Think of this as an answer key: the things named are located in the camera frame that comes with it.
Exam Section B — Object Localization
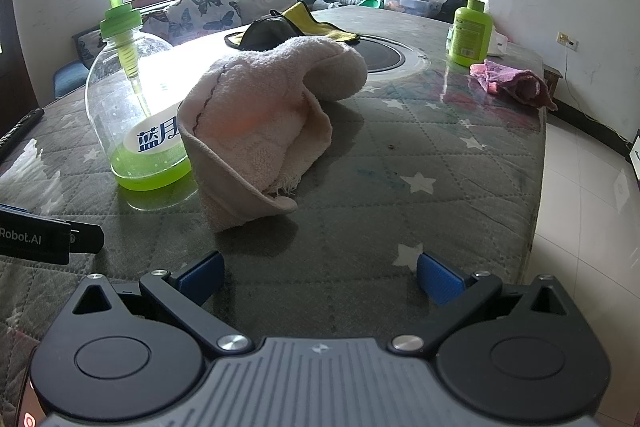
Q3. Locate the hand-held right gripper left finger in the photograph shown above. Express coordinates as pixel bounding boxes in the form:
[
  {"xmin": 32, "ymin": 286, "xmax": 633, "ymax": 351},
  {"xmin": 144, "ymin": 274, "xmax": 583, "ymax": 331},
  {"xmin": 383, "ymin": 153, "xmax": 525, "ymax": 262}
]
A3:
[{"xmin": 71, "ymin": 251, "xmax": 252, "ymax": 355}]

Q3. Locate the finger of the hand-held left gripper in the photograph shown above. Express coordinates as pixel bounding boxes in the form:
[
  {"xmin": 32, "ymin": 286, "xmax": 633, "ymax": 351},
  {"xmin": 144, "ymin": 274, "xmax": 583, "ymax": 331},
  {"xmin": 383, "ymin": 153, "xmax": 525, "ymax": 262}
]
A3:
[{"xmin": 67, "ymin": 227, "xmax": 104, "ymax": 255}]

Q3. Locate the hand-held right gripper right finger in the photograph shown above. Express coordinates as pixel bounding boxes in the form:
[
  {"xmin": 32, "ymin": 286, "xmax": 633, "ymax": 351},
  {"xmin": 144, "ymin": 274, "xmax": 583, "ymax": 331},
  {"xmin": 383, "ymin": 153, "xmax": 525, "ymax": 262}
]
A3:
[{"xmin": 389, "ymin": 252, "xmax": 573, "ymax": 353}]

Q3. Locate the clear pump bottle green liquid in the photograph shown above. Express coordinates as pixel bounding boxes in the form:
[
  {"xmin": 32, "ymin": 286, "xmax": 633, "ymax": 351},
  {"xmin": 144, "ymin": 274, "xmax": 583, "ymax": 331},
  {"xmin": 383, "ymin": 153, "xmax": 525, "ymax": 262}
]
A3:
[{"xmin": 85, "ymin": 0, "xmax": 193, "ymax": 192}]

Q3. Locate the pale pink towel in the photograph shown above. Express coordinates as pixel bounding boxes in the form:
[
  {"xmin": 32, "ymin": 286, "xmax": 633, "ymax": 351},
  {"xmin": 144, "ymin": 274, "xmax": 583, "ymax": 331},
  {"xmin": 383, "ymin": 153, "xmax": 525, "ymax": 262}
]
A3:
[{"xmin": 176, "ymin": 36, "xmax": 368, "ymax": 233}]

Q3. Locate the black remote control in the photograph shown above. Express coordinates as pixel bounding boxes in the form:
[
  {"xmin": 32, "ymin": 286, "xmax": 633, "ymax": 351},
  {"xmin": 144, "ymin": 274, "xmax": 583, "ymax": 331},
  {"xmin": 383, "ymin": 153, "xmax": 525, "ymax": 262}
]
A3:
[{"xmin": 0, "ymin": 108, "xmax": 46, "ymax": 160}]

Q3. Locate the blue sofa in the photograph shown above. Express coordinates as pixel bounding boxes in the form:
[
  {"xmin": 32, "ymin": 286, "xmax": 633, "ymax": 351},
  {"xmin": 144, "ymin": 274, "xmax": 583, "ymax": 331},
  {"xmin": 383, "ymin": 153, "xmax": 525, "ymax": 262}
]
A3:
[{"xmin": 52, "ymin": 0, "xmax": 361, "ymax": 100}]

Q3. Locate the pink rag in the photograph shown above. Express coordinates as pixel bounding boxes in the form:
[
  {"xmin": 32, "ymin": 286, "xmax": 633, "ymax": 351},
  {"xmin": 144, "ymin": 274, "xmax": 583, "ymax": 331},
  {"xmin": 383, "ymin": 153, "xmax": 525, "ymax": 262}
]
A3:
[{"xmin": 470, "ymin": 59, "xmax": 558, "ymax": 110}]

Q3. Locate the round black cooktop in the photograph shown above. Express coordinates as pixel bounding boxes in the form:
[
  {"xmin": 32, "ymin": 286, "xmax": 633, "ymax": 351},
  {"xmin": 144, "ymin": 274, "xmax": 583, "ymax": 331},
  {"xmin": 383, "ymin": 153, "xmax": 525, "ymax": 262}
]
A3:
[{"xmin": 350, "ymin": 34, "xmax": 431, "ymax": 80}]

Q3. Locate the green plastic bottle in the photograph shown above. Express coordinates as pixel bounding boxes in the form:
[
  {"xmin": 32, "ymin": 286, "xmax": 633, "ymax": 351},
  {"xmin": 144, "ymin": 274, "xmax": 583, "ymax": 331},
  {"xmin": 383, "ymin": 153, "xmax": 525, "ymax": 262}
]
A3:
[{"xmin": 447, "ymin": 0, "xmax": 493, "ymax": 68}]

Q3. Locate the yellow and black cloth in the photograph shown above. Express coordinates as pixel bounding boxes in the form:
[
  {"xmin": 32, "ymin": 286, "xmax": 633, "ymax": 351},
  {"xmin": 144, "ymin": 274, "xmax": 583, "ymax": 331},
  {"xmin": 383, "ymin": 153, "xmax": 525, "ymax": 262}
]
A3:
[{"xmin": 223, "ymin": 1, "xmax": 361, "ymax": 50}]

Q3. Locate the square butterfly print pillow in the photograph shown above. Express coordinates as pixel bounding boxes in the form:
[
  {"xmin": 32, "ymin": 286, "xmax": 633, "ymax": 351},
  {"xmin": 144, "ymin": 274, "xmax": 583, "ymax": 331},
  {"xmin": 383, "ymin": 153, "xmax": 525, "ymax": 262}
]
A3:
[{"xmin": 164, "ymin": 0, "xmax": 243, "ymax": 44}]

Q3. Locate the black bag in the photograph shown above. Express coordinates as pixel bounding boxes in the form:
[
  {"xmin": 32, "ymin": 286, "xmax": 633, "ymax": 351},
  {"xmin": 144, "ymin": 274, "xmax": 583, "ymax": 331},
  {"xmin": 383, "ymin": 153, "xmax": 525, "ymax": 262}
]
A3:
[{"xmin": 437, "ymin": 0, "xmax": 469, "ymax": 24}]

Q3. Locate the clear plastic storage box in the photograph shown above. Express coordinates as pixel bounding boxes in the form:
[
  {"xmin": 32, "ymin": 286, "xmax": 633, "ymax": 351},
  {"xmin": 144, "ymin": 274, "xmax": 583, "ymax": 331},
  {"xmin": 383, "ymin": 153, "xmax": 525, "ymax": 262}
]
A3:
[{"xmin": 382, "ymin": 0, "xmax": 441, "ymax": 16}]

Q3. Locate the white pillow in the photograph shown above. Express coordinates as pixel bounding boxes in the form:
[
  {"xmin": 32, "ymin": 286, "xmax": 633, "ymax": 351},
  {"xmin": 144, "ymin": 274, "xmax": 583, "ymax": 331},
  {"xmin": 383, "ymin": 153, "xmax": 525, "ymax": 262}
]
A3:
[{"xmin": 235, "ymin": 0, "xmax": 301, "ymax": 26}]

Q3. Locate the thin wall cable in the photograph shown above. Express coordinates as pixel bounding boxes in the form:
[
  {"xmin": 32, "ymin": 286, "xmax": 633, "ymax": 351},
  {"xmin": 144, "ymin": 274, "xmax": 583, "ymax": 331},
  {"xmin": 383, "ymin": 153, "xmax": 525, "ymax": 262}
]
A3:
[{"xmin": 564, "ymin": 47, "xmax": 632, "ymax": 144}]

